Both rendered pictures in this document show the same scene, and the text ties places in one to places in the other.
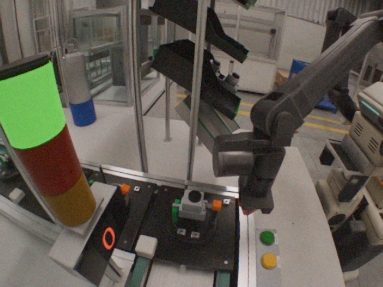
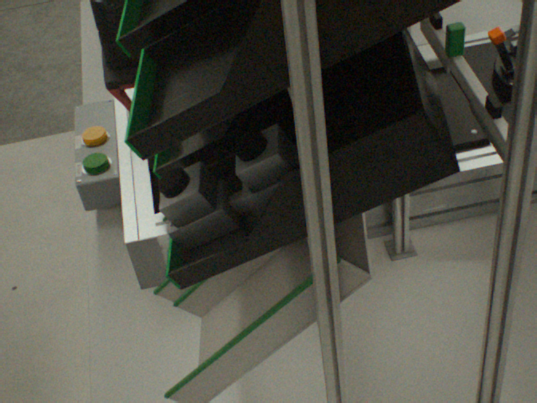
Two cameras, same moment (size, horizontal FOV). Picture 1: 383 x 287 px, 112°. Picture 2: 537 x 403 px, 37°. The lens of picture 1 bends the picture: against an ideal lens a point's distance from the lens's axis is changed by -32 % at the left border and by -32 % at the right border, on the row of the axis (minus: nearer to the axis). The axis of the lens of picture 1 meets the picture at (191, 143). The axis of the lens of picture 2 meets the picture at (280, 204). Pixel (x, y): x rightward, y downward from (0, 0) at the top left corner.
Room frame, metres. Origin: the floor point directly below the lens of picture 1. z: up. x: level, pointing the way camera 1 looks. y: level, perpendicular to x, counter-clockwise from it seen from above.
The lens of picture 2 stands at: (1.25, -0.17, 1.75)
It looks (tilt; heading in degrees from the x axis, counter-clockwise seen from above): 44 degrees down; 168
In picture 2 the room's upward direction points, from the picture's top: 8 degrees counter-clockwise
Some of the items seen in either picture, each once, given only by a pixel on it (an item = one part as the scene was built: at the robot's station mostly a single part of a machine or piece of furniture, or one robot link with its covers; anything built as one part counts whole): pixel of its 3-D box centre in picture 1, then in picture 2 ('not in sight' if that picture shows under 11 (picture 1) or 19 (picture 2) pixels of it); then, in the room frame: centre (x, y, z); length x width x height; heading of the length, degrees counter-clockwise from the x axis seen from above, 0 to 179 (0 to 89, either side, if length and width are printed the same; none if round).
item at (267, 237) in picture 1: (267, 238); (96, 165); (0.23, -0.23, 0.96); 0.04 x 0.04 x 0.02
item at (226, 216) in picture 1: (191, 224); not in sight; (0.27, -0.02, 0.96); 0.24 x 0.24 x 0.02; 83
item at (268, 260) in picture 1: (268, 260); (95, 137); (0.16, -0.22, 0.96); 0.04 x 0.04 x 0.02
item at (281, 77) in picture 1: (297, 84); not in sight; (5.20, -3.01, 0.20); 1.20 x 0.80 x 0.41; 83
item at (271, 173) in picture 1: (264, 158); (117, 6); (0.26, -0.13, 1.23); 0.07 x 0.06 x 0.07; 97
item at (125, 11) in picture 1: (121, 51); not in sight; (1.56, 0.64, 1.21); 0.69 x 0.46 x 0.69; 173
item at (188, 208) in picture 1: (190, 203); not in sight; (0.27, -0.01, 1.06); 0.08 x 0.04 x 0.07; 83
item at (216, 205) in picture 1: (211, 211); not in sight; (0.27, -0.06, 1.04); 0.04 x 0.02 x 0.08; 83
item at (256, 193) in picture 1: (258, 181); (123, 47); (0.26, -0.14, 1.16); 0.10 x 0.07 x 0.07; 174
